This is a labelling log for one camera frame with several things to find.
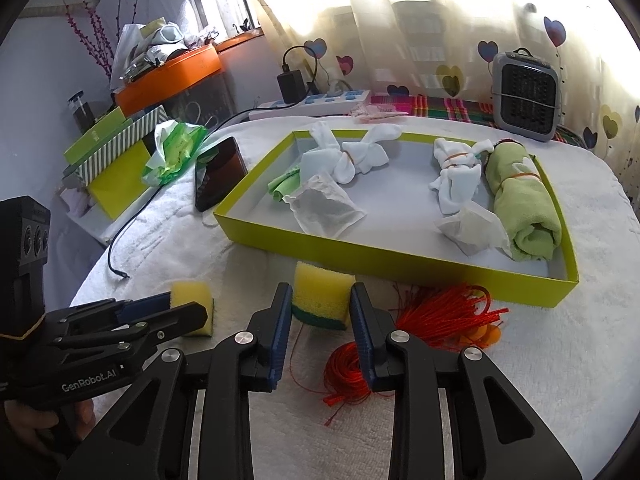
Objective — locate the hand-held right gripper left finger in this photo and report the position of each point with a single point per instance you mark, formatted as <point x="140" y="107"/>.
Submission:
<point x="280" y="340"/>

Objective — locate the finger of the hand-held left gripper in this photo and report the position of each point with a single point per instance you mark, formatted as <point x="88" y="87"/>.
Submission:
<point x="175" y="317"/>
<point x="145" y="306"/>

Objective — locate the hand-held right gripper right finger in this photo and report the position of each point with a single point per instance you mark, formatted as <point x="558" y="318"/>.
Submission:
<point x="362" y="340"/>

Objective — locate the yellow sponge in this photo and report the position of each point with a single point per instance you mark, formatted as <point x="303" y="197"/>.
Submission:
<point x="320" y="285"/>
<point x="192" y="292"/>

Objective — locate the yellow-green shallow box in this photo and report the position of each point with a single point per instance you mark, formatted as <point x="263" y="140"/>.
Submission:
<point x="400" y="225"/>

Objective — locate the white mesh pouch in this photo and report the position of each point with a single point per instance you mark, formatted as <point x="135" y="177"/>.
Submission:
<point x="325" y="210"/>
<point x="475" y="227"/>

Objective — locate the small green cloth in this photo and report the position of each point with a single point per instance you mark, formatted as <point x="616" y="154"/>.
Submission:
<point x="285" y="185"/>

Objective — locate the large white sock bundle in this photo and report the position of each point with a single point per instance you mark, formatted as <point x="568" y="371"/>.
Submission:
<point x="345" y="165"/>

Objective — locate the small white sock bundle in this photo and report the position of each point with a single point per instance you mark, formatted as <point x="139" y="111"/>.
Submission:
<point x="455" y="185"/>

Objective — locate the green towel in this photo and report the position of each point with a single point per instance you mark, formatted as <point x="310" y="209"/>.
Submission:
<point x="525" y="210"/>

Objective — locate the person's left hand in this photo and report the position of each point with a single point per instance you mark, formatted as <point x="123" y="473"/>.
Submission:
<point x="30" y="420"/>

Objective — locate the yellow-green box lid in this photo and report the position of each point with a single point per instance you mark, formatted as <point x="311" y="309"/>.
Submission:
<point x="120" y="185"/>

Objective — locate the green flat box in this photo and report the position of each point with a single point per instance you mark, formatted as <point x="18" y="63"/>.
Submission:
<point x="95" y="135"/>

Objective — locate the black smartphone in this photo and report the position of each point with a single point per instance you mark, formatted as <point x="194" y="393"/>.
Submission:
<point x="220" y="175"/>

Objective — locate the striped gift box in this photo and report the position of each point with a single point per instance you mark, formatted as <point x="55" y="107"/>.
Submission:
<point x="125" y="142"/>

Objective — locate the green plastic bag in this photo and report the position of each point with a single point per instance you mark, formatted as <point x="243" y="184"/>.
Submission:
<point x="172" y="152"/>

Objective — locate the dark jar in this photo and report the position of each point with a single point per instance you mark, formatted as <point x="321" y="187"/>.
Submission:
<point x="81" y="112"/>

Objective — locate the black printed box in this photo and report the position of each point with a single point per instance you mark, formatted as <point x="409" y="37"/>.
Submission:
<point x="200" y="105"/>

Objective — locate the purple flower branches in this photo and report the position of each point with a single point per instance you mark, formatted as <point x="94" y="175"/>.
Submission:
<point x="95" y="50"/>

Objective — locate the orange box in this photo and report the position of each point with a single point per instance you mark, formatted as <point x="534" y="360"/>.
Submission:
<point x="165" y="80"/>

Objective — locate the clear plastic wrapper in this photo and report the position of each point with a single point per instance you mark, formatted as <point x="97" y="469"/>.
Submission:
<point x="377" y="112"/>

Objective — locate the white power strip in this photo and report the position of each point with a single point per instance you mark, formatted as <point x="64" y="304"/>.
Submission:
<point x="320" y="102"/>

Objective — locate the plaid cloth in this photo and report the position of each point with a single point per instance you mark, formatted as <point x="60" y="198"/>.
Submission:
<point x="440" y="107"/>

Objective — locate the pile of white packets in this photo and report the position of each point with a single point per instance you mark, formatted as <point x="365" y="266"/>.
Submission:
<point x="155" y="45"/>

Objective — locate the grey portable fan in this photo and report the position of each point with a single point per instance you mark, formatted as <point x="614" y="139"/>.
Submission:
<point x="527" y="95"/>

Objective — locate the heart print curtain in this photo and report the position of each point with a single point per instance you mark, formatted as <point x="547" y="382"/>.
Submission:
<point x="425" y="25"/>

